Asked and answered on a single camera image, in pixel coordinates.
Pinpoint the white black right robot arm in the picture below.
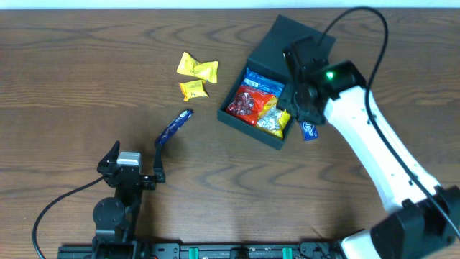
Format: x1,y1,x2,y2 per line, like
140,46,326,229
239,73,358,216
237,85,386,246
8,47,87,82
277,36,459,258

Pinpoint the blue wafer bar packet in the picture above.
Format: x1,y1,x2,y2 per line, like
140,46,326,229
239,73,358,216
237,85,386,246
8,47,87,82
241,68,285,97

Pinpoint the black aluminium mounting rail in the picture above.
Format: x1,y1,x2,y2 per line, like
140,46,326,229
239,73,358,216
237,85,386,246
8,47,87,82
57,242,346,259

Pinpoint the dark blue snack bar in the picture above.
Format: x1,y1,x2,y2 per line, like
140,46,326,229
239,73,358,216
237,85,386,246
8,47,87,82
155,109,194,146

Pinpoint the yellow seed snack bag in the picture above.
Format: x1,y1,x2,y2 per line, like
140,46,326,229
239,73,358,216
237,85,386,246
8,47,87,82
256,97,291,140

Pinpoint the blue Eclipse gum pack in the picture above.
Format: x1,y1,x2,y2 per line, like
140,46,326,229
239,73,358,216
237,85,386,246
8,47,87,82
299,122,318,141

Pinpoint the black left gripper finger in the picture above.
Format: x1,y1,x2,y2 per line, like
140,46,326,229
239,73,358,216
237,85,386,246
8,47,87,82
96,140,120,173
152,143,165,183

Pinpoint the dark green box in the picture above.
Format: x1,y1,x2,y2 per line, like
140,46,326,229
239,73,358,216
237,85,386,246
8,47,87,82
217,15,322,150

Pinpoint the small yellow candy wrapper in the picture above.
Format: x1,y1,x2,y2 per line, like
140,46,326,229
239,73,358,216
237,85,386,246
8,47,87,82
179,80,208,101

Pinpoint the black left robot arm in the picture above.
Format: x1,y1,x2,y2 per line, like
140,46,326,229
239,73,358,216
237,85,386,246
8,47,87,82
91,141,165,259

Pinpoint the red Hacks candy bag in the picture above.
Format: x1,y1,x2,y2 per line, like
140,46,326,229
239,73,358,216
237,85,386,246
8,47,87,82
225,85,277,126

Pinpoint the large yellow candy wrapper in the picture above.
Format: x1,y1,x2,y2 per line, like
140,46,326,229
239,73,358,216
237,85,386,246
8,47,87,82
177,52,219,83

